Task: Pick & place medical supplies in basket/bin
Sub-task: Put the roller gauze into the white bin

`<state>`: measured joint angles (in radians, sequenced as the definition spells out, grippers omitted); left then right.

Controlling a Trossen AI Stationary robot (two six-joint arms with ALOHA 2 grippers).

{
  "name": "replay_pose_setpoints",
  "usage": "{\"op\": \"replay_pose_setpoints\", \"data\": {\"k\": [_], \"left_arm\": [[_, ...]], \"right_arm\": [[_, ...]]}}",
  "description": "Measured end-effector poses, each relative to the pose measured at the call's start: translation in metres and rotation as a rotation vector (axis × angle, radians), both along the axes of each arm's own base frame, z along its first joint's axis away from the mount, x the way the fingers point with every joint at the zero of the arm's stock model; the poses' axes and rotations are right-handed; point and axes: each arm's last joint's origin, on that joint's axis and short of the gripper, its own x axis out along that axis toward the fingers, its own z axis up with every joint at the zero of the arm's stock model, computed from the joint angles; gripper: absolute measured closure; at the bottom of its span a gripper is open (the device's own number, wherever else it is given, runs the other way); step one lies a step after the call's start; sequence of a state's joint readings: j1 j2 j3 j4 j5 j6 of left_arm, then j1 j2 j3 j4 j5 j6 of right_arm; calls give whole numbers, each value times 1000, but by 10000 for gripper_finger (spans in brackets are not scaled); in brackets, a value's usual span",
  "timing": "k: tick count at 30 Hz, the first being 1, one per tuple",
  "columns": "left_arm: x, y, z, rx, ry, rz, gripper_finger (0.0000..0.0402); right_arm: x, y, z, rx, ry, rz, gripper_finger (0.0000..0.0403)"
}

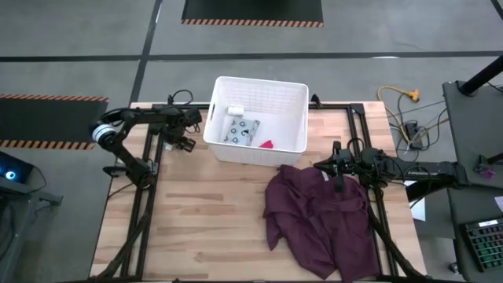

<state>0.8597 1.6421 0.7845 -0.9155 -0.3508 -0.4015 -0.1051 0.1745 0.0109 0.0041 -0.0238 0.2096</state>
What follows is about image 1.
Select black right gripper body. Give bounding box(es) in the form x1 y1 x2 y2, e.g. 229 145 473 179
332 140 371 194

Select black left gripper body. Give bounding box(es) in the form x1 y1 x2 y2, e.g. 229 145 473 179
163 117 197 153

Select white plastic basket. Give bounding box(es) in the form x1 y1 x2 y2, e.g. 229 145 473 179
202 75 310 167

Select maroon scrub shirt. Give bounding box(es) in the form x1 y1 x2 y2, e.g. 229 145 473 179
262 164 380 282

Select black power strip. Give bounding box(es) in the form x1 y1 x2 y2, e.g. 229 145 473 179
404 120 424 150

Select white paper sheet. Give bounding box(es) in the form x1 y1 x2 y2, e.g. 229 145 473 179
409 197 428 222

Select grey desk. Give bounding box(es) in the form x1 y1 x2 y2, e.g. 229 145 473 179
442 80 503 189

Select black hazard-striped floor mat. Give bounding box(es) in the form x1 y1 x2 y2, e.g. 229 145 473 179
0 94 110 151
182 0 325 28

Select backlit keyboard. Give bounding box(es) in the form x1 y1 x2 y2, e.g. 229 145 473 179
460 219 503 273

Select black pole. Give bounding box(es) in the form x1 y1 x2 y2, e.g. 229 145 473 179
458 54 503 97

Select grey device with blue light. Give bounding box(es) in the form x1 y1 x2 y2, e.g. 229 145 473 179
0 151 35 194

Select black metal table frame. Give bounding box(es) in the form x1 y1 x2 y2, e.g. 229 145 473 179
84 94 428 282

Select yellow extension cable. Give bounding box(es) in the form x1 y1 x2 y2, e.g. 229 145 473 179
376 85 420 145

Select black cable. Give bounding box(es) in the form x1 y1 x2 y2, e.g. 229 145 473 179
387 92 450 153

